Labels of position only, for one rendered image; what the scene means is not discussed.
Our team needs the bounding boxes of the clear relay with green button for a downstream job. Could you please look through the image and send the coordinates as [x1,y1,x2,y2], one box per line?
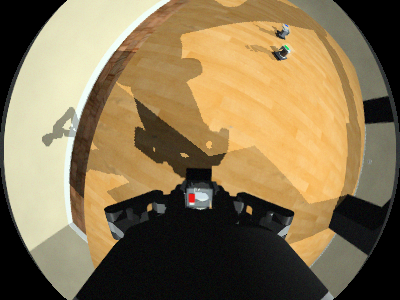
[274,43,295,61]

